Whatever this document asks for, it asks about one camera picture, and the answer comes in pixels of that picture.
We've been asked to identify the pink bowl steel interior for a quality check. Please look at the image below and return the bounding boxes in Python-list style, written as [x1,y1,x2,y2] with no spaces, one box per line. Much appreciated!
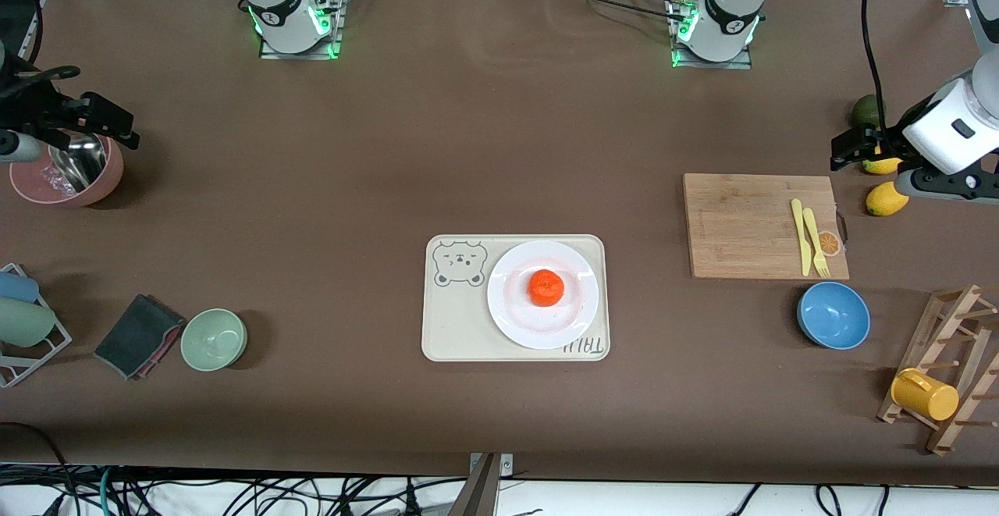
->
[9,133,126,208]

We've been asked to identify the white wire cup rack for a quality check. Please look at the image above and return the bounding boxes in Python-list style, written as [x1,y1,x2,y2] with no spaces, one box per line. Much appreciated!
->
[0,262,73,389]

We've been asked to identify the orange fruit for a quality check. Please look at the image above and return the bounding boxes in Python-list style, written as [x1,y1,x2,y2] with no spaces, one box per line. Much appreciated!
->
[528,269,566,308]

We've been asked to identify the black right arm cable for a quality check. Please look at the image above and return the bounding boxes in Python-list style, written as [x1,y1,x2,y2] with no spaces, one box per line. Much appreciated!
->
[0,0,82,101]

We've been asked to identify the black floor cable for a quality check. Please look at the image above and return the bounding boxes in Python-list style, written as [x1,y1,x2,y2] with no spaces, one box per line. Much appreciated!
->
[0,421,76,516]

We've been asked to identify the light blue cup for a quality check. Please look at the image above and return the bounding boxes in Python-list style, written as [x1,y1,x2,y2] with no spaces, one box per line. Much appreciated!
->
[0,272,40,304]

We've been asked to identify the cream bear print tray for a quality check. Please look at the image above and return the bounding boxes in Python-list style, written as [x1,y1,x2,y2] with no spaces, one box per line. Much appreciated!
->
[421,234,610,362]

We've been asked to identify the yellow plastic knife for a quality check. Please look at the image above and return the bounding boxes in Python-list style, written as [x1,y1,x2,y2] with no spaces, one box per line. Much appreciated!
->
[791,198,812,277]

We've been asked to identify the yellow mug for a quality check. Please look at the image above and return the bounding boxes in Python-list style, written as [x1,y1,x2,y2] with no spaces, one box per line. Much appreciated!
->
[891,368,960,422]

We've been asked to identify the pale green cup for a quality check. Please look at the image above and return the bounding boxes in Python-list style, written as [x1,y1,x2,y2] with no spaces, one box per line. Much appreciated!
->
[0,297,57,347]

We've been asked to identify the blue bowl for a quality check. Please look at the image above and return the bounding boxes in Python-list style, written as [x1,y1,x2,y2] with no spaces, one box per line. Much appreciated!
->
[797,281,871,351]

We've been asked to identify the pale green bowl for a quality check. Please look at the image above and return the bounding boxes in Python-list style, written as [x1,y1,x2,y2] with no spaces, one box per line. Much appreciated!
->
[180,308,248,372]

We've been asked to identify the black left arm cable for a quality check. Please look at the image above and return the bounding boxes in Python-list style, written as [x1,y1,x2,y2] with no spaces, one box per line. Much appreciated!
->
[860,0,892,136]

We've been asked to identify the dark grey folded cloth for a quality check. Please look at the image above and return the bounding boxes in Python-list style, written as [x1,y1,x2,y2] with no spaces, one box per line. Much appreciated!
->
[94,294,186,381]

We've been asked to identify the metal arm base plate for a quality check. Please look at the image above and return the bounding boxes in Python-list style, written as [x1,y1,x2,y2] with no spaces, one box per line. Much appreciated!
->
[670,0,755,70]
[260,0,343,61]

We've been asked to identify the grey slanted pole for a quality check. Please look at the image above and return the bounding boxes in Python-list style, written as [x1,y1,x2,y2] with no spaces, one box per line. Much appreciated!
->
[449,454,502,516]

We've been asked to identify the wooden cutting board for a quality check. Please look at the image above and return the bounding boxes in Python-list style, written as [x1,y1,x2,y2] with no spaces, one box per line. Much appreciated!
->
[683,173,850,280]

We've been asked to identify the green lime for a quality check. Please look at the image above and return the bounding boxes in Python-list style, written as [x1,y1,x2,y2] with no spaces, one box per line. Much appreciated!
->
[851,94,887,131]

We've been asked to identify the wooden mug rack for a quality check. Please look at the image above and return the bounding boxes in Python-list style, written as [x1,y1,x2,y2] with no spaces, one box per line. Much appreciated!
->
[877,284,999,456]

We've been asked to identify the white round plate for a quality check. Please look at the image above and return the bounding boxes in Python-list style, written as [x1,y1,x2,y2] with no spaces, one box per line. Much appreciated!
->
[486,240,600,351]

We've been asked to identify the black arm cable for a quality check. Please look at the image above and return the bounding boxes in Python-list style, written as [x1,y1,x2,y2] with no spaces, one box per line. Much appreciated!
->
[860,0,892,136]
[0,0,82,101]

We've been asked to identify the yellow plastic fork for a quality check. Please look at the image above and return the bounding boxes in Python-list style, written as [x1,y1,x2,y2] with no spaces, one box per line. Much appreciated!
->
[803,208,831,279]

